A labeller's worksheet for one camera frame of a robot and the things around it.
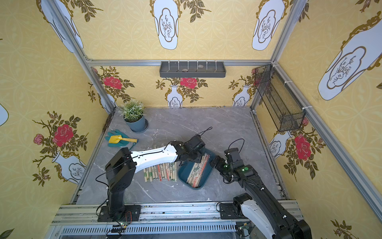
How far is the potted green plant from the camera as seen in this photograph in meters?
0.97

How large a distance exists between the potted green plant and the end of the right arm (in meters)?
0.57

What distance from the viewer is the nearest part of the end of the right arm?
578mm
